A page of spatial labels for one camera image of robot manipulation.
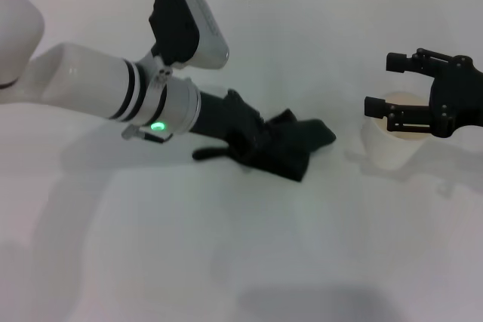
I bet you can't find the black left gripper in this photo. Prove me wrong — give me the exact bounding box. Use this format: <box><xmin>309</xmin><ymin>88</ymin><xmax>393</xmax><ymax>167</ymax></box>
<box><xmin>189</xmin><ymin>89</ymin><xmax>300</xmax><ymax>165</ymax></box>

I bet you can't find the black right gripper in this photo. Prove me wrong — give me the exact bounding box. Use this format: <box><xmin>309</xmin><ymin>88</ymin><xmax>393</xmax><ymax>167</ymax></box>
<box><xmin>364</xmin><ymin>48</ymin><xmax>483</xmax><ymax>140</ymax></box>

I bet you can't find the dark blue rag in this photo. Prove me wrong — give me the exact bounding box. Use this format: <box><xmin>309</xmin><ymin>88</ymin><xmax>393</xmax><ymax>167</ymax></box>
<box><xmin>192</xmin><ymin>108</ymin><xmax>337</xmax><ymax>184</ymax></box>

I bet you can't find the white paper cup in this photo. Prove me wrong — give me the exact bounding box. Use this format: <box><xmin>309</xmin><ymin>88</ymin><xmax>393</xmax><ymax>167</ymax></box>
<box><xmin>361</xmin><ymin>90</ymin><xmax>433</xmax><ymax>170</ymax></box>

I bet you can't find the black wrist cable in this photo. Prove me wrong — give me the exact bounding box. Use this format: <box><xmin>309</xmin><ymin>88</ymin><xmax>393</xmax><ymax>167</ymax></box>
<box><xmin>121</xmin><ymin>124</ymin><xmax>173</xmax><ymax>145</ymax></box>

